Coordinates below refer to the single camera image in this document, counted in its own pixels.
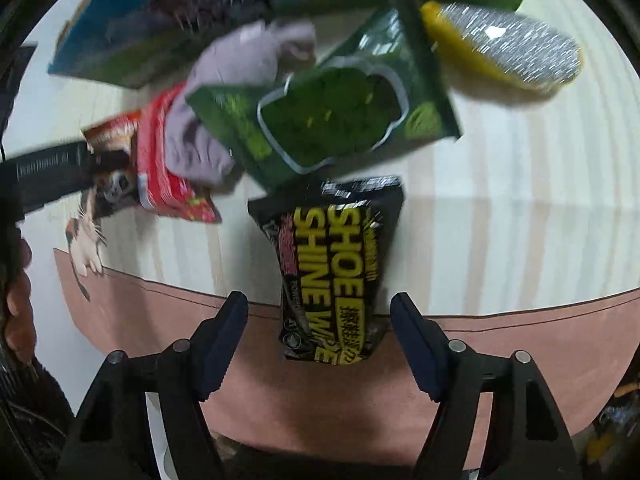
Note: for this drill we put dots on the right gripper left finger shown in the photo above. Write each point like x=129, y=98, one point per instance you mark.
x=111, y=435

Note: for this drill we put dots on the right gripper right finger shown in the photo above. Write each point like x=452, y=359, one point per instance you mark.
x=526, y=437

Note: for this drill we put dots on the orange snack packet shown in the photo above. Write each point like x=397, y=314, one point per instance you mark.
x=113, y=144

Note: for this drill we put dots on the red snack packet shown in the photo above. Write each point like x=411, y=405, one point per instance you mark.
x=160, y=191

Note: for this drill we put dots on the black shoe shine wipes pack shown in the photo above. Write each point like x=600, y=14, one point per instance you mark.
x=331, y=240

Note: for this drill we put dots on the grey purple cloth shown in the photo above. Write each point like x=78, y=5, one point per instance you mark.
x=252, y=57

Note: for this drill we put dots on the green snack pouch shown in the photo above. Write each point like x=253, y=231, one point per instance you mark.
x=378, y=94

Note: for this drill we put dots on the yellow silver scrub sponge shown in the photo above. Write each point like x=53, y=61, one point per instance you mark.
x=505, y=46

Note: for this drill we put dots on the person's left hand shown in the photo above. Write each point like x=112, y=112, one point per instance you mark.
x=20, y=331

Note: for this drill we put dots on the striped tablecloth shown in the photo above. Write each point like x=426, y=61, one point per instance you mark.
x=537, y=205

